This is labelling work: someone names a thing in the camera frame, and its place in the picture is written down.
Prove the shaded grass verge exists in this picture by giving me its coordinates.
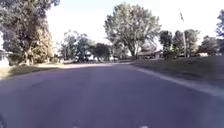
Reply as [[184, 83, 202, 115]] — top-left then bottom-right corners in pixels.
[[131, 55, 224, 84]]

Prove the utility pole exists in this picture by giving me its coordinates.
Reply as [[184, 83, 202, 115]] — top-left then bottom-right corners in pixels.
[[178, 9, 188, 59]]

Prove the pale concrete kerb strip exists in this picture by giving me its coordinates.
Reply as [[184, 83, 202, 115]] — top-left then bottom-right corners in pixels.
[[129, 63, 224, 98]]

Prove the grey asphalt road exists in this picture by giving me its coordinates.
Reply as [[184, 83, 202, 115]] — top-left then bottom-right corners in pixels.
[[0, 62, 224, 128]]

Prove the group of trees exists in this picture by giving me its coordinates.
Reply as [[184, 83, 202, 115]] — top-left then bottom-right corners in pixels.
[[158, 9, 224, 60]]

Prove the large leafy tree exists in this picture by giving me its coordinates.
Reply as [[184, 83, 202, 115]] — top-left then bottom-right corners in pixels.
[[0, 0, 61, 66]]

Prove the dry grass verge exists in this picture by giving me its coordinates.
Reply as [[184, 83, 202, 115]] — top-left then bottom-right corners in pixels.
[[0, 62, 64, 80]]

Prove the low house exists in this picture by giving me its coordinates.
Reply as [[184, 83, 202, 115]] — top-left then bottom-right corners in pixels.
[[137, 49, 165, 61]]

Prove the tall broad tree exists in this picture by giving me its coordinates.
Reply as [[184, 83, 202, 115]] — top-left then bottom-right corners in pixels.
[[103, 2, 162, 60]]

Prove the row of distant trees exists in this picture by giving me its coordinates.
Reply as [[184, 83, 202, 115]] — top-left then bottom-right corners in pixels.
[[57, 29, 129, 63]]

